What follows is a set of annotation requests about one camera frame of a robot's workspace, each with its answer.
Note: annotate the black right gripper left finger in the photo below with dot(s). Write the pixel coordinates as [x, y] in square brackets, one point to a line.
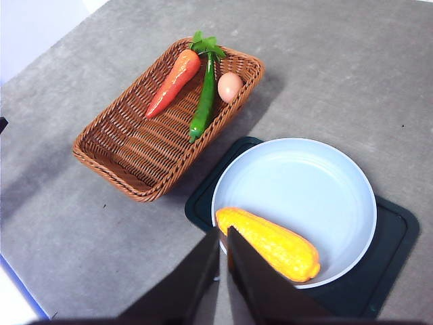
[189, 287]

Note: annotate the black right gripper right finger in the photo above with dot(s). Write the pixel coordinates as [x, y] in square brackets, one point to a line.
[264, 291]

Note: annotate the yellow corn cob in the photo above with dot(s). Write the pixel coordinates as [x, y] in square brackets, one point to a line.
[280, 250]

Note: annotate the brown wicker basket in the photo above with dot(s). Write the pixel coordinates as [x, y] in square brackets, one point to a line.
[135, 152]

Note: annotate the blue round plate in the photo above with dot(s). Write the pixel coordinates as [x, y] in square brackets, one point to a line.
[297, 196]

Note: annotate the black tray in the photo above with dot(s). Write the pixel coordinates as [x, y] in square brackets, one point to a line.
[389, 243]

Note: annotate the green chili pepper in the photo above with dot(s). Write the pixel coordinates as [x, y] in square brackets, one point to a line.
[204, 105]

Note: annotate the brown egg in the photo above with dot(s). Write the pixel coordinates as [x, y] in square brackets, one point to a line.
[230, 87]

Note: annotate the orange carrot with green leaves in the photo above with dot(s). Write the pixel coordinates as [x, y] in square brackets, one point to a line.
[176, 81]

